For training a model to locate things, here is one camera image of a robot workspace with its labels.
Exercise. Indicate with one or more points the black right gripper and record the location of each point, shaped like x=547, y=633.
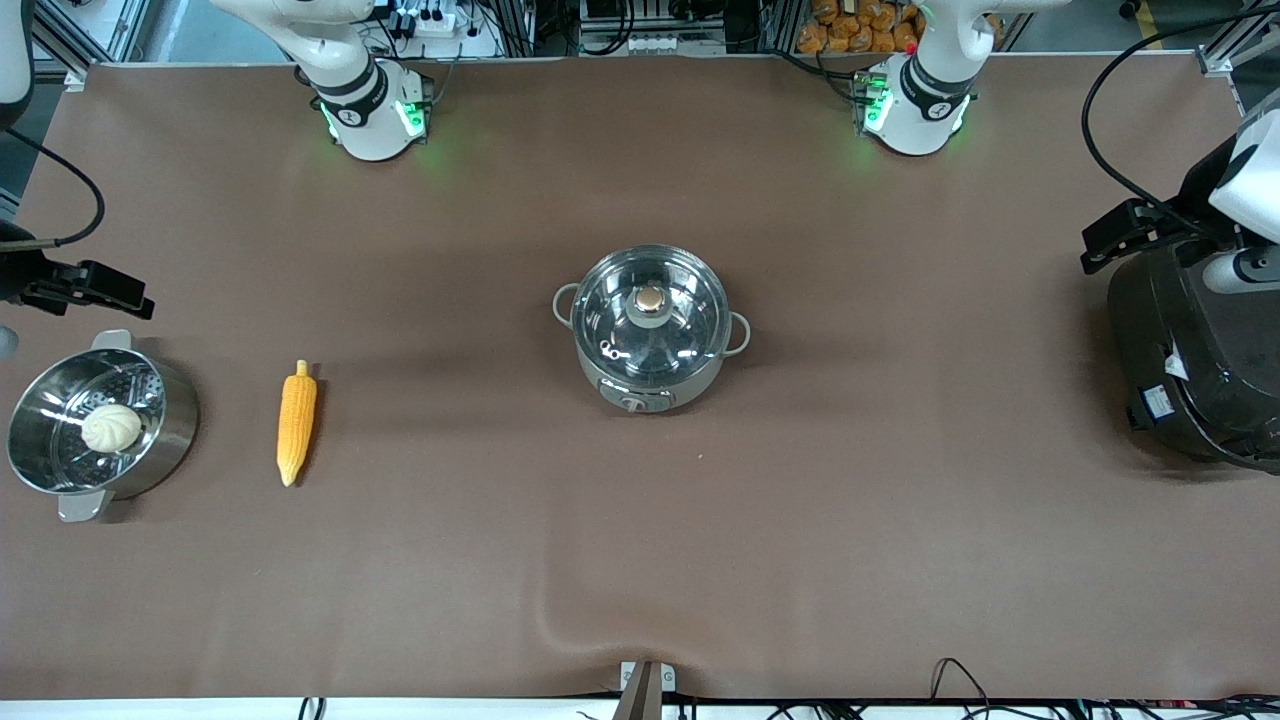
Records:
x=18, y=274

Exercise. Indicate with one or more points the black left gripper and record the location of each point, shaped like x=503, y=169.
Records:
x=1172, y=228

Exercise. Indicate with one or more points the yellow corn cob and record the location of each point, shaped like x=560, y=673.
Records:
x=296, y=420

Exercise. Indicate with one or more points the glass pot lid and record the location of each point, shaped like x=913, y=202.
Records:
x=680, y=345

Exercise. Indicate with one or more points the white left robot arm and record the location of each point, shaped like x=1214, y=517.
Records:
x=920, y=110

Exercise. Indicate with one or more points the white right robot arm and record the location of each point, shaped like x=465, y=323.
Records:
x=360, y=100

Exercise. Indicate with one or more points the stainless steel steamer pot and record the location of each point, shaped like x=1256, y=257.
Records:
x=170, y=420

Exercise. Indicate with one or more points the grey electric cooking pot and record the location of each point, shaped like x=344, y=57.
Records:
x=640, y=402

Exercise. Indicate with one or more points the black rice cooker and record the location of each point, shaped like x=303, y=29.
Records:
x=1180, y=360

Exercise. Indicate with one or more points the white steamed bun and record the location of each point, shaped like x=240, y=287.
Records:
x=111, y=428

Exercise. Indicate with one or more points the bag of orange breads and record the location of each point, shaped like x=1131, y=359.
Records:
x=850, y=30

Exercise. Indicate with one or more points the white power strip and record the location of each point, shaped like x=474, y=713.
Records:
x=660, y=43
x=435, y=20

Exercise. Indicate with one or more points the brown table mat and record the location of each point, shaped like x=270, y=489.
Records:
x=640, y=560

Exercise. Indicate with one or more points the aluminium frame profile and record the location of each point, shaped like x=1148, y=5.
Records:
x=1235, y=45
x=95, y=30

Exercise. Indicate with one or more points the metal table bracket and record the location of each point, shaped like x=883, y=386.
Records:
x=645, y=685

